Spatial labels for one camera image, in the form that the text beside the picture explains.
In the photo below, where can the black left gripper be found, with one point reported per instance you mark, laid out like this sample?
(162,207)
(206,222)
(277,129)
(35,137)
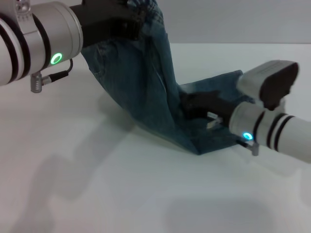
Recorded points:
(102,24)

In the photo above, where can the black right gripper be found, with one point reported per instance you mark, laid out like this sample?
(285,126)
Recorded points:
(213,106)

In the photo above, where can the blue denim shorts with cartoon print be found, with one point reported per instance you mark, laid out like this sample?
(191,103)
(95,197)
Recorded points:
(145,97)

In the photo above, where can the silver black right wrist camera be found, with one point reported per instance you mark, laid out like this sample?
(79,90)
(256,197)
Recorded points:
(267,82)

